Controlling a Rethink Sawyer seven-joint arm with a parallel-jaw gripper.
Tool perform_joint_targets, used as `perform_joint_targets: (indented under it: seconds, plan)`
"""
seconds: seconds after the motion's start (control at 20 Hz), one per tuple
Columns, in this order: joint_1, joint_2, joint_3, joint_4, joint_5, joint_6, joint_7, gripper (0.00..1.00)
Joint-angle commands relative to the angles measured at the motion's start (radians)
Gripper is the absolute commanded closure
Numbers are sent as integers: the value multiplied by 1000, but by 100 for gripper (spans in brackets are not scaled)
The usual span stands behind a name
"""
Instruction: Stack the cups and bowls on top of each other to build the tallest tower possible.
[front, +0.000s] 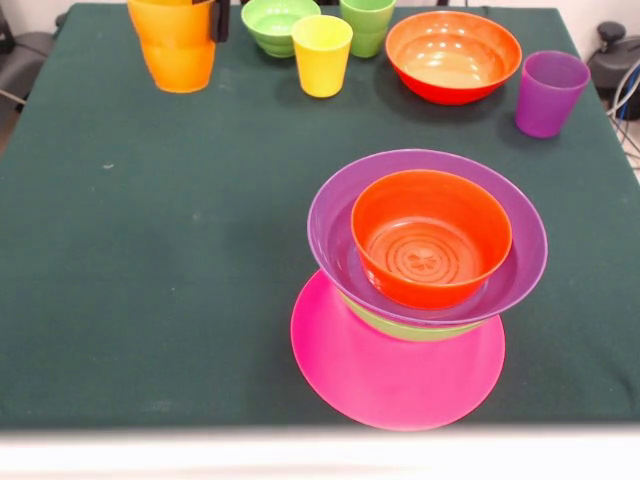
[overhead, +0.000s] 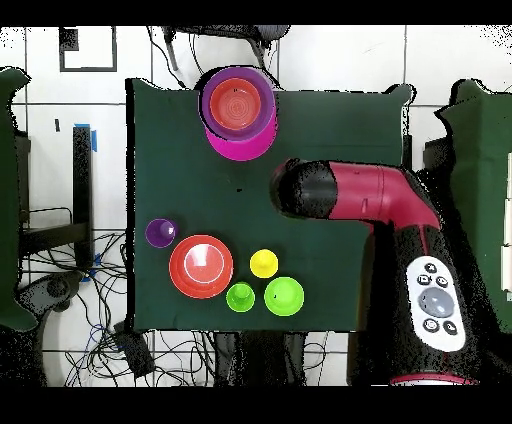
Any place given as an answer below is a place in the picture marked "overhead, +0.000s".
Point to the green plastic cup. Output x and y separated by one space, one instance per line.
240 298

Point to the small red-orange plastic bowl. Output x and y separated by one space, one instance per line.
235 104

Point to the yellow plastic cup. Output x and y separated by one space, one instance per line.
263 264

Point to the purple plastic bowl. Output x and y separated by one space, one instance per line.
268 120

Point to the blue tape strip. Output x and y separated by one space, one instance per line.
94 142

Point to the purple plastic cup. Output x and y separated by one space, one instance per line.
158 234

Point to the black metal stand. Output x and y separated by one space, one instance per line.
407 148
82 180

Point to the dark green tablecloth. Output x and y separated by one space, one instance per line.
192 192

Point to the pink plastic bowl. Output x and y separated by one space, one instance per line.
244 150

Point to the small green plastic bowl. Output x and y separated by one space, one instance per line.
284 296

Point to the black camera tripod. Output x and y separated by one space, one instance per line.
256 34

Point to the black power box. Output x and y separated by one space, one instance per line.
134 352

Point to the green cloth side table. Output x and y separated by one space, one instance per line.
484 160
8 200

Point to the large red-orange plastic bowl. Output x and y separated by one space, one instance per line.
200 266

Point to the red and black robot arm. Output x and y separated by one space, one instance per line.
360 192

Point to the black chair base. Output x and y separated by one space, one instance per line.
52 288

